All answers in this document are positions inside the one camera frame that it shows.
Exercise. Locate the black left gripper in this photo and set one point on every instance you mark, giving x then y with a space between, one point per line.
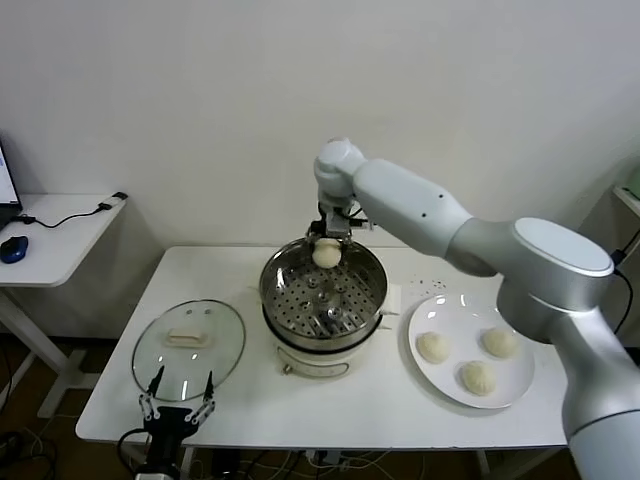
170 425

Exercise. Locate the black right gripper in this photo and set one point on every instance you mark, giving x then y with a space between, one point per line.
336 225

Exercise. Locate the white steamed baozi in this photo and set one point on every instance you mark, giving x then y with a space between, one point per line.
327 256
434 347
500 342
478 378

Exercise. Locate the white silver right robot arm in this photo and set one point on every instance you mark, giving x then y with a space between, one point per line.
500 240

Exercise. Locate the stainless steel steamer basket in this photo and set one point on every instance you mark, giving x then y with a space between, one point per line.
300 300

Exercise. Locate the white electric cooker base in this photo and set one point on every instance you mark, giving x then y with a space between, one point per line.
310 367

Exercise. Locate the white round plate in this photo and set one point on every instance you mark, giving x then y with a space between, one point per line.
450 320

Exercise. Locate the white power strip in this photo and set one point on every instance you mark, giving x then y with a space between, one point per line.
325 457

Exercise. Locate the white side desk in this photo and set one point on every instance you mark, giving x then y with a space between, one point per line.
60 250

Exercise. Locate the blue computer mouse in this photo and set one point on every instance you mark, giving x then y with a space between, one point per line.
14 249

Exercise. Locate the computer monitor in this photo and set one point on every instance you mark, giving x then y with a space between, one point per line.
6 185

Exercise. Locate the pale green shelf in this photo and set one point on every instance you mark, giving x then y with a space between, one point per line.
630 190

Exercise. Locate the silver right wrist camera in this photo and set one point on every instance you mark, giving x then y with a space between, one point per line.
362 222

